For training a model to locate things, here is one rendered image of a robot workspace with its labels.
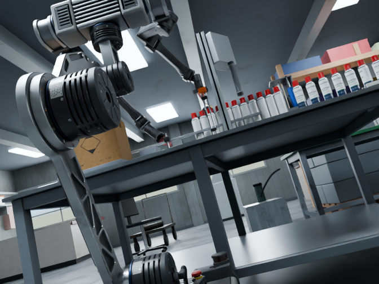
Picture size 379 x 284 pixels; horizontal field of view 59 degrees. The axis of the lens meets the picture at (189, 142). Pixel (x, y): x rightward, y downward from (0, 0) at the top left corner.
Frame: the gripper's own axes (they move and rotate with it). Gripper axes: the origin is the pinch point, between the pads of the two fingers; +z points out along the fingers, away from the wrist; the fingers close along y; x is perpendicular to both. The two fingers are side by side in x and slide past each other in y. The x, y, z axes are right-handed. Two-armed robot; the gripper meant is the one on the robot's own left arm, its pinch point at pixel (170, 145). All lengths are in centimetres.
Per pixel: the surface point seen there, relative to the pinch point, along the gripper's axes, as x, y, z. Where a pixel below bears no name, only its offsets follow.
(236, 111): -38.9, -3.2, 22.4
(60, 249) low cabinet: 370, 518, -219
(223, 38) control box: -71, -10, -8
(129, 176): 22.6, -43.0, 4.1
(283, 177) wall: -73, 812, 109
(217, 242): 21, -45, 57
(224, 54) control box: -62, -12, -1
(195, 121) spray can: -20.5, -3.5, 5.8
